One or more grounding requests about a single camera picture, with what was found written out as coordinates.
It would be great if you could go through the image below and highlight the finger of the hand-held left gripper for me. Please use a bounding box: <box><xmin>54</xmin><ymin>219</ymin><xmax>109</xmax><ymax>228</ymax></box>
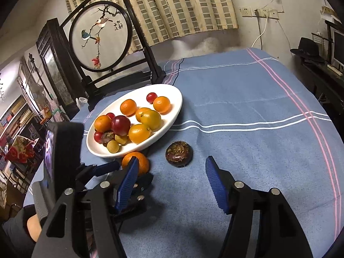
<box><xmin>118</xmin><ymin>172</ymin><xmax>154</xmax><ymax>215</ymax></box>
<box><xmin>77</xmin><ymin>161</ymin><xmax>120</xmax><ymax>188</ymax></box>

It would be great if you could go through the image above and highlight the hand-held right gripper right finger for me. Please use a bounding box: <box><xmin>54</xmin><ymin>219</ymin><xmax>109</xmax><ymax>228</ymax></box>
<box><xmin>206</xmin><ymin>156</ymin><xmax>313</xmax><ymax>258</ymax></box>

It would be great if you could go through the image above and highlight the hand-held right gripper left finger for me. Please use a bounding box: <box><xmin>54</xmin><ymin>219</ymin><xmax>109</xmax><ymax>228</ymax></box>
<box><xmin>32</xmin><ymin>156</ymin><xmax>140</xmax><ymax>258</ymax></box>

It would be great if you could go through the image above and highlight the large dimpled orange tangerine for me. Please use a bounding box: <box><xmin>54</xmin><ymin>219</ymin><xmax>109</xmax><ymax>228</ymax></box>
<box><xmin>122</xmin><ymin>151</ymin><xmax>149</xmax><ymax>176</ymax></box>

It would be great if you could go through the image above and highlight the small orange tangerine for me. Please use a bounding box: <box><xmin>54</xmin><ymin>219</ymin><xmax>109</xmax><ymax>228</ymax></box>
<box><xmin>94</xmin><ymin>115</ymin><xmax>112</xmax><ymax>132</ymax></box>
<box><xmin>153</xmin><ymin>96</ymin><xmax>172</xmax><ymax>114</ymax></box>

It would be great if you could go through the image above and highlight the dark brown water chestnut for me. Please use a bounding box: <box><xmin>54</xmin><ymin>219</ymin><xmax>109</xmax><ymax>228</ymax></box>
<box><xmin>165</xmin><ymin>140</ymin><xmax>193</xmax><ymax>168</ymax></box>
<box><xmin>101</xmin><ymin>130</ymin><xmax>116</xmax><ymax>147</ymax></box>

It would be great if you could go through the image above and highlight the large oval orange tangerine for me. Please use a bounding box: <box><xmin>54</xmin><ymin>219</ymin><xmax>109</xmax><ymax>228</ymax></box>
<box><xmin>128</xmin><ymin>124</ymin><xmax>151</xmax><ymax>144</ymax></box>

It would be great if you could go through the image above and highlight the yellow-orange citrus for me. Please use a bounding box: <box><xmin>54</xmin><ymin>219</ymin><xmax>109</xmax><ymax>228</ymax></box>
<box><xmin>140</xmin><ymin>110</ymin><xmax>162</xmax><ymax>130</ymax></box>

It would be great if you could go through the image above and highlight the orange tomato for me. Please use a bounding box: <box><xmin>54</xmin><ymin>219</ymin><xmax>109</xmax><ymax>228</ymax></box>
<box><xmin>135</xmin><ymin>107</ymin><xmax>154</xmax><ymax>123</ymax></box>

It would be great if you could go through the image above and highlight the white oval plate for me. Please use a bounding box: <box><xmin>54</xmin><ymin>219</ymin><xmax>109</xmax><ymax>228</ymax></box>
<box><xmin>86</xmin><ymin>84</ymin><xmax>183</xmax><ymax>158</ymax></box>

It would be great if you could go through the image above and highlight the person's left forearm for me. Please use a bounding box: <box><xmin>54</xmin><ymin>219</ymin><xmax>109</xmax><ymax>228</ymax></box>
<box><xmin>1</xmin><ymin>204</ymin><xmax>46</xmax><ymax>245</ymax></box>

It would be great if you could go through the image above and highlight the dark red plum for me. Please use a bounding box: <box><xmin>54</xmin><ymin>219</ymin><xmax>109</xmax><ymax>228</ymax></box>
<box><xmin>111</xmin><ymin>115</ymin><xmax>131</xmax><ymax>136</ymax></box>

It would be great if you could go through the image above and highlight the red floral cloth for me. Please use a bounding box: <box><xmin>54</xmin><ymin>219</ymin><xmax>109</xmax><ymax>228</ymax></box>
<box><xmin>5</xmin><ymin>136</ymin><xmax>36</xmax><ymax>165</ymax></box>

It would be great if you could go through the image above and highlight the clear plastic bag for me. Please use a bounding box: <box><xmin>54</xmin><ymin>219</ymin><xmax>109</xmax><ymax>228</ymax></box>
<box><xmin>76</xmin><ymin>97</ymin><xmax>89</xmax><ymax>111</ymax></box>

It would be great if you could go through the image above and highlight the cluttered bookshelf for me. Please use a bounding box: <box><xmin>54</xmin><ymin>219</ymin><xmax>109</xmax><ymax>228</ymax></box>
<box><xmin>0</xmin><ymin>94</ymin><xmax>41</xmax><ymax>140</ymax></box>

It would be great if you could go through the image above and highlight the blue striped tablecloth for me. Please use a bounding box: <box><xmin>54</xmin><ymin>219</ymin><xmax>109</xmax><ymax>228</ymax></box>
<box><xmin>23</xmin><ymin>48</ymin><xmax>343</xmax><ymax>258</ymax></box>

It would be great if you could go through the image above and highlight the dark wooden cabinet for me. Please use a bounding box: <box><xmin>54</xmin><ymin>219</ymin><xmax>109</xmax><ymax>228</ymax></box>
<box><xmin>36</xmin><ymin>18</ymin><xmax>81</xmax><ymax>112</ymax></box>

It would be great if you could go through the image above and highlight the round embroidered table screen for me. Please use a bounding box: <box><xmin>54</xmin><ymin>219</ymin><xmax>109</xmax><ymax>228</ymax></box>
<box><xmin>60</xmin><ymin>0</ymin><xmax>166</xmax><ymax>112</ymax></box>

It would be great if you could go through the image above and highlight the white fluffy bedding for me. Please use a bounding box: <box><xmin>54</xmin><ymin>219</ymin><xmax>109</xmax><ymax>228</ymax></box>
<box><xmin>172</xmin><ymin>36</ymin><xmax>243</xmax><ymax>60</ymax></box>

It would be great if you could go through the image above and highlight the black desk rack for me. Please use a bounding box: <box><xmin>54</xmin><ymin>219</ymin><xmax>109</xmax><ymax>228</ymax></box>
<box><xmin>301</xmin><ymin>21</ymin><xmax>344</xmax><ymax>108</ymax></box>

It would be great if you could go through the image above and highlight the black hat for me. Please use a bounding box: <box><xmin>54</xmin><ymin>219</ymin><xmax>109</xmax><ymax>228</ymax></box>
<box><xmin>290</xmin><ymin>38</ymin><xmax>327</xmax><ymax>64</ymax></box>

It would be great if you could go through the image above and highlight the white power strip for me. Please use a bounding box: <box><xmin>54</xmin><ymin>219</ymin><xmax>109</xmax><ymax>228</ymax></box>
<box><xmin>327</xmin><ymin>64</ymin><xmax>344</xmax><ymax>76</ymax></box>

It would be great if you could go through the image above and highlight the beige checked curtain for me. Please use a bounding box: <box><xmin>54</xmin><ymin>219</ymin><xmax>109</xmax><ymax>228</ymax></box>
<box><xmin>62</xmin><ymin>0</ymin><xmax>239</xmax><ymax>55</ymax></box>

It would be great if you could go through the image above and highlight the computer monitor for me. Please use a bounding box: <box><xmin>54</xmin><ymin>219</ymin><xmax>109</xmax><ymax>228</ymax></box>
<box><xmin>332</xmin><ymin>29</ymin><xmax>344</xmax><ymax>68</ymax></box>

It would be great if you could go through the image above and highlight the white power cable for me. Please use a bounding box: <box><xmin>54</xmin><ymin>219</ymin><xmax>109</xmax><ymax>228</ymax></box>
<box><xmin>251</xmin><ymin>16</ymin><xmax>269</xmax><ymax>49</ymax></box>

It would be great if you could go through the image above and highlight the white double wall socket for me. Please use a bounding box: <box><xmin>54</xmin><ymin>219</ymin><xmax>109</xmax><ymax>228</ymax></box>
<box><xmin>254</xmin><ymin>8</ymin><xmax>279</xmax><ymax>20</ymax></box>

